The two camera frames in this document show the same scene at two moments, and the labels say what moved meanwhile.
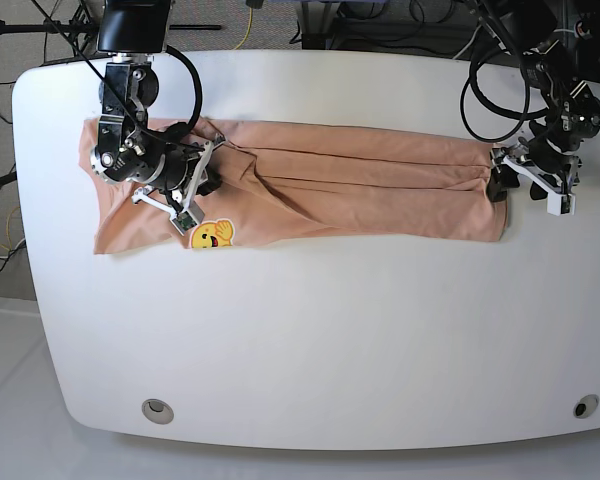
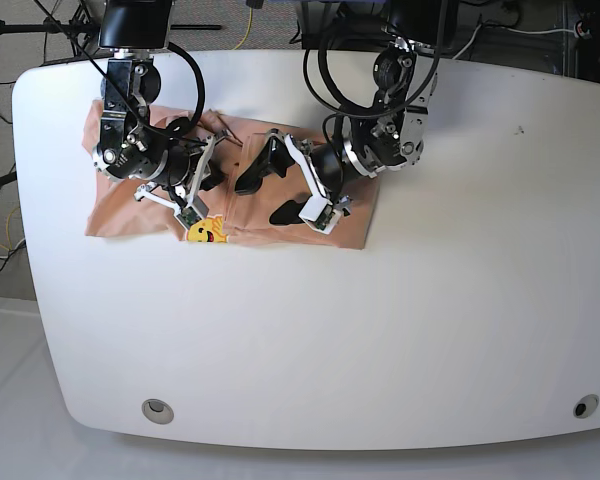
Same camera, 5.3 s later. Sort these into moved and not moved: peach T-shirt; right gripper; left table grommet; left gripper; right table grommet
Moved: peach T-shirt; right gripper
Not moved: left table grommet; left gripper; right table grommet
